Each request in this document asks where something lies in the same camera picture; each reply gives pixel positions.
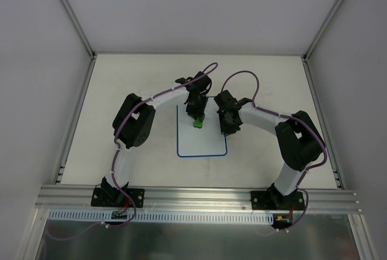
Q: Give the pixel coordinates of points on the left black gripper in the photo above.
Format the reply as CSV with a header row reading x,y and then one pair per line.
x,y
196,112

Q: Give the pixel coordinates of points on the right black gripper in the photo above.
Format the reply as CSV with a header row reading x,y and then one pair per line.
x,y
228,121

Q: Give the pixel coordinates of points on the green whiteboard eraser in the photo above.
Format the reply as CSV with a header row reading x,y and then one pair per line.
x,y
198,123

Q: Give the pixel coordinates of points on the blue framed small whiteboard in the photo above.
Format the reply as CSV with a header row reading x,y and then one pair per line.
x,y
206,141

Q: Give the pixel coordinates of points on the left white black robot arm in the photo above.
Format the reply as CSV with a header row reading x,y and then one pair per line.
x,y
133,122

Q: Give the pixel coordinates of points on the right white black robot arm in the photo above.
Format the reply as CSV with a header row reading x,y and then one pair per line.
x,y
299,142

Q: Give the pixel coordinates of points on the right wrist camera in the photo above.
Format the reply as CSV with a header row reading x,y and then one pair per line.
x,y
225,100

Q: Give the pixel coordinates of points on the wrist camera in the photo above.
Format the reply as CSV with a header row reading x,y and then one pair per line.
x,y
203,83
225,100

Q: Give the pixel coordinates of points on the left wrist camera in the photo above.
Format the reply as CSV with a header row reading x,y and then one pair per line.
x,y
203,83

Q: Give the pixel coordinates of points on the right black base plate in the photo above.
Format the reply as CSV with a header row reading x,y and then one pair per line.
x,y
261,200

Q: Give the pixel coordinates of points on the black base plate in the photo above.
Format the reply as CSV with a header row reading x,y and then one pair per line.
x,y
136,197
261,200

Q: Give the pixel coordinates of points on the right aluminium frame post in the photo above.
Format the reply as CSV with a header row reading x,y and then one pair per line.
x,y
334,9

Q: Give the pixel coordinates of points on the aluminium frame post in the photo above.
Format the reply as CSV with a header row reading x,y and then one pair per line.
x,y
77,27
334,9

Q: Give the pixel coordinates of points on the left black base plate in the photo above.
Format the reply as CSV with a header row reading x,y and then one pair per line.
x,y
136,197

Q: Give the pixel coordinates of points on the left aluminium frame post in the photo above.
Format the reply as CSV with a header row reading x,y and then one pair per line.
x,y
77,27

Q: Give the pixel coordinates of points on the aluminium mounting rail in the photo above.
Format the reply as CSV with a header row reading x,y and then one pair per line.
x,y
194,199

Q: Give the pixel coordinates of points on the white slotted cable duct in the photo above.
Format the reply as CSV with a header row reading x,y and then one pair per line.
x,y
142,216

